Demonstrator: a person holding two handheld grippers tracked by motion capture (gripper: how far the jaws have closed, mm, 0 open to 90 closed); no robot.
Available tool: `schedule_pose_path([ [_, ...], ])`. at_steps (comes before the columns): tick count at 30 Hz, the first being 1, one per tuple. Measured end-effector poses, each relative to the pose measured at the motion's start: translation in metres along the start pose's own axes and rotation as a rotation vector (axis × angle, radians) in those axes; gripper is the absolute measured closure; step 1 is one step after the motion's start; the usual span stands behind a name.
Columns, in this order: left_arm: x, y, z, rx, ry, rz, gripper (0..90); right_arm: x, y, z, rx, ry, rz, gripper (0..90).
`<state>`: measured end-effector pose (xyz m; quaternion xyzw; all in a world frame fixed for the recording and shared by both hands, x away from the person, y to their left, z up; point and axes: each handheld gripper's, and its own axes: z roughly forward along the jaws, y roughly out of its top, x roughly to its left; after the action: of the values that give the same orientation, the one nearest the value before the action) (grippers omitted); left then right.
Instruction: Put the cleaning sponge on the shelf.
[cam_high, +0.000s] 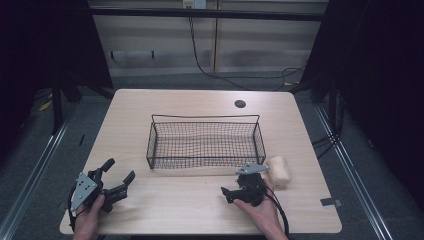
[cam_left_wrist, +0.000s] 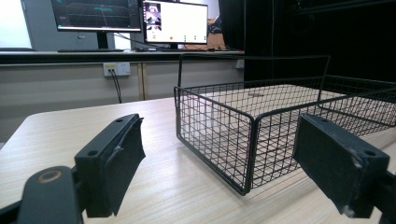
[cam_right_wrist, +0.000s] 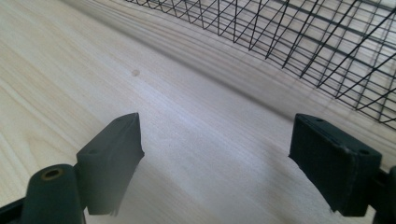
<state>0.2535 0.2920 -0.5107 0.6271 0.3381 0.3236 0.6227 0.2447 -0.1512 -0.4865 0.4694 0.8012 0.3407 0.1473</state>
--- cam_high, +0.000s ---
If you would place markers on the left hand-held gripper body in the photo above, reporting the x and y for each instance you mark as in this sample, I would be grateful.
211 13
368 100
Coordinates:
84 190

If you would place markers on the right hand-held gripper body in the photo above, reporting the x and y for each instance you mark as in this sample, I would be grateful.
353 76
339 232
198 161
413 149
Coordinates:
250 188

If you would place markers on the beige bread roll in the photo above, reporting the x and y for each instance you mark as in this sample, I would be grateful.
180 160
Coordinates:
279 170

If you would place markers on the person's left hand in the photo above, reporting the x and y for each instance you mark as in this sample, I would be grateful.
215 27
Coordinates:
87 218

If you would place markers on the person's right hand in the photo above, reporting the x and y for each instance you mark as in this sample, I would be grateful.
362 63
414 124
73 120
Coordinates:
263 213

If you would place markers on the black metal stand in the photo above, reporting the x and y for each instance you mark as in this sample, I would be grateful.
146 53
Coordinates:
57 106

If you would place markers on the grey tape piece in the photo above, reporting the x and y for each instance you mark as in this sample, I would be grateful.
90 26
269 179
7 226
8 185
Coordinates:
330 201

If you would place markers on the yellow floor tape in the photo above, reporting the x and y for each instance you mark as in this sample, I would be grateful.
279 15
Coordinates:
45 105

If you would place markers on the black curtain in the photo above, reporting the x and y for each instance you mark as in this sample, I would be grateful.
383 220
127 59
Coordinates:
50 43
380 83

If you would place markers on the black horizontal metal bar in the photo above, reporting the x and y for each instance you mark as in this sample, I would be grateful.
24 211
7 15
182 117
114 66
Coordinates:
206 14

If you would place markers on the metal floor rail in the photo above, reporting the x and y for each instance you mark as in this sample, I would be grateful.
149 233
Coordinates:
31 180
353 180

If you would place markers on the white wall power outlet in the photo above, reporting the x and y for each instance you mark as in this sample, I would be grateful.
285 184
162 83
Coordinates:
194 3

